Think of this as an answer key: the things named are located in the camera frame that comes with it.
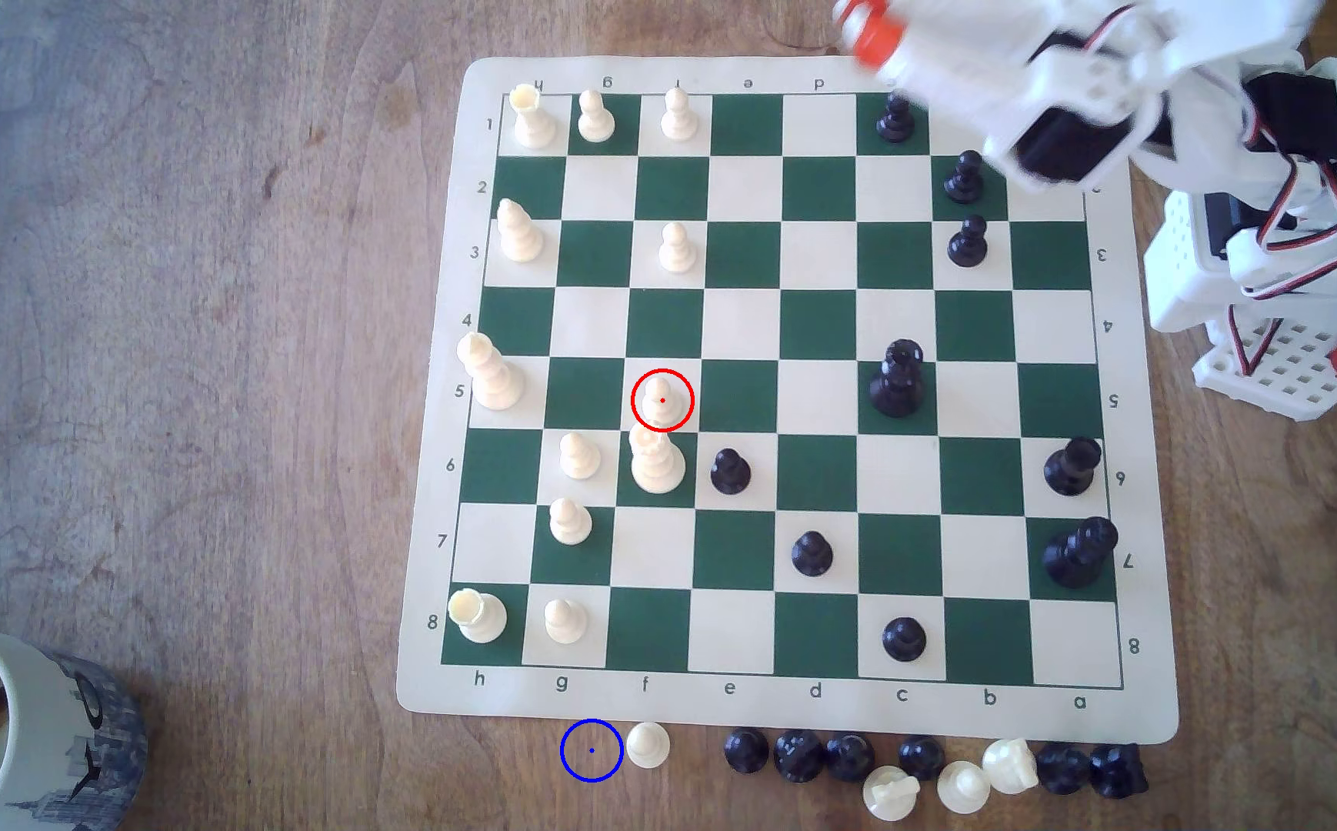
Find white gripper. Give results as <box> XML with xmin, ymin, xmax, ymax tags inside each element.
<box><xmin>833</xmin><ymin>0</ymin><xmax>1175</xmax><ymax>193</ymax></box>

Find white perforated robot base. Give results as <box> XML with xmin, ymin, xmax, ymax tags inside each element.
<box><xmin>1145</xmin><ymin>190</ymin><xmax>1337</xmax><ymax>422</ymax></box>

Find green and cream chess mat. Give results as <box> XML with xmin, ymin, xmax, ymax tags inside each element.
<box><xmin>396</xmin><ymin>54</ymin><xmax>1181</xmax><ymax>746</ymax></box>

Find white chess rook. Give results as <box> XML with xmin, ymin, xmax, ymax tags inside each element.
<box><xmin>448</xmin><ymin>589</ymin><xmax>508</xmax><ymax>644</ymax></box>
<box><xmin>510</xmin><ymin>83</ymin><xmax>558</xmax><ymax>149</ymax></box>

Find white chess bishop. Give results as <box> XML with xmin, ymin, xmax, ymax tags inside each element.
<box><xmin>495</xmin><ymin>197</ymin><xmax>546</xmax><ymax>263</ymax></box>

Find black chess bishop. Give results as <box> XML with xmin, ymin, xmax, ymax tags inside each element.
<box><xmin>1043</xmin><ymin>436</ymin><xmax>1104</xmax><ymax>498</ymax></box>

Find black chess king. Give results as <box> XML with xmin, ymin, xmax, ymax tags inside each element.
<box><xmin>1042</xmin><ymin>516</ymin><xmax>1120</xmax><ymax>590</ymax></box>

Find black chess knight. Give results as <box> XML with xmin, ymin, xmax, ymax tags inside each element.
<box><xmin>772</xmin><ymin>729</ymin><xmax>827</xmax><ymax>784</ymax></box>

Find black knight c5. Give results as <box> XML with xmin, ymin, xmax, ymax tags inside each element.
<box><xmin>868</xmin><ymin>339</ymin><xmax>929</xmax><ymax>419</ymax></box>

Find white mug with skyline print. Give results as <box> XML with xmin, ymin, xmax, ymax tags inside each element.
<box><xmin>0</xmin><ymin>617</ymin><xmax>151</xmax><ymax>831</ymax></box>

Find red black white servo wires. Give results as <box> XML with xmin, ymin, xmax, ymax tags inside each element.
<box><xmin>1225</xmin><ymin>302</ymin><xmax>1287</xmax><ymax>382</ymax></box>
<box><xmin>1243</xmin><ymin>109</ymin><xmax>1337</xmax><ymax>304</ymax></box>

